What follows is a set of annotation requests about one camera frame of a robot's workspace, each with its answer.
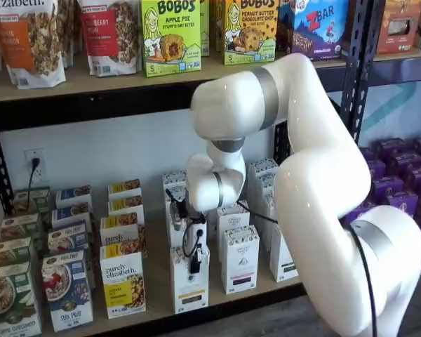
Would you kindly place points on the tan low shelf board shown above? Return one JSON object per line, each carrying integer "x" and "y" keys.
{"x": 215, "y": 298}

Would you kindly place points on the white pantry box yellow strip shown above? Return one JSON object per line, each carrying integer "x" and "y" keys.
{"x": 175, "y": 240}
{"x": 182, "y": 288}
{"x": 173, "y": 177}
{"x": 184, "y": 194}

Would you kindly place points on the blue ZBar box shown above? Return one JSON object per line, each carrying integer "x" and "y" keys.
{"x": 319, "y": 28}

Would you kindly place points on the white pantry box pink strip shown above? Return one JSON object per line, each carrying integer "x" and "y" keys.
{"x": 231, "y": 221}
{"x": 240, "y": 267}

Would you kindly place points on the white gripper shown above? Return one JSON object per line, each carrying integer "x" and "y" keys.
{"x": 202, "y": 228}

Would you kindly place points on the green apple cinnamon cereal box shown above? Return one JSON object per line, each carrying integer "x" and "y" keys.
{"x": 31, "y": 200}
{"x": 10, "y": 302}
{"x": 19, "y": 226}
{"x": 7, "y": 251}

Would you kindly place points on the black metal shelving frame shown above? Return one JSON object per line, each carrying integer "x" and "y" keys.
{"x": 400, "y": 68}
{"x": 56, "y": 116}

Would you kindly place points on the white pantry box dark strip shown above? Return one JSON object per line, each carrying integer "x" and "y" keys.
{"x": 277, "y": 259}
{"x": 270, "y": 210}
{"x": 266, "y": 186}
{"x": 263, "y": 166}

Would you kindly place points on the blue flax cereal box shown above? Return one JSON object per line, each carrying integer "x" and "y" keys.
{"x": 68, "y": 295}
{"x": 73, "y": 194}
{"x": 72, "y": 214}
{"x": 66, "y": 237}

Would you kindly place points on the yellow purely elizabeth granola box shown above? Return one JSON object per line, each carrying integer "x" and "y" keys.
{"x": 123, "y": 281}
{"x": 124, "y": 187}
{"x": 119, "y": 231}
{"x": 126, "y": 207}

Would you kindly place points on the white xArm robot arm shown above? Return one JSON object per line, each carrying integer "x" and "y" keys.
{"x": 319, "y": 175}

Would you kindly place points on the green Bobo's apple pie box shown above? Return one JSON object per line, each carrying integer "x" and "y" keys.
{"x": 172, "y": 31}
{"x": 205, "y": 24}

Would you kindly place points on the granola pouch red label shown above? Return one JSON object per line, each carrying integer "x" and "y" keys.
{"x": 101, "y": 31}

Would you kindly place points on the tan high shelf board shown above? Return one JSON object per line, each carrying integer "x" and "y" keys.
{"x": 91, "y": 84}
{"x": 389, "y": 56}

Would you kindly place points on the white wall outlet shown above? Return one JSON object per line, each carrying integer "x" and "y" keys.
{"x": 42, "y": 175}

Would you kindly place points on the orange brown snack box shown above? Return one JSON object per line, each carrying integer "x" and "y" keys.
{"x": 400, "y": 28}

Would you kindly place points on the yellow Bobo's peanut butter box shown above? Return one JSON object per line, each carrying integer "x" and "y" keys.
{"x": 252, "y": 31}
{"x": 218, "y": 24}

